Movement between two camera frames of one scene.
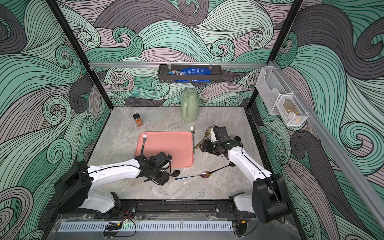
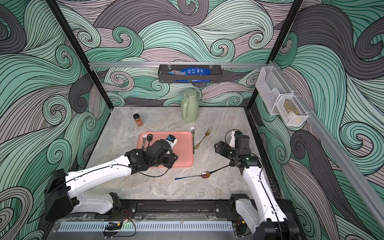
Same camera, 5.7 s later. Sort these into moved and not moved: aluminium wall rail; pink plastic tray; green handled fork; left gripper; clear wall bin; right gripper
Moved: left gripper; right gripper
Not moved: pink plastic tray; aluminium wall rail; clear wall bin; green handled fork
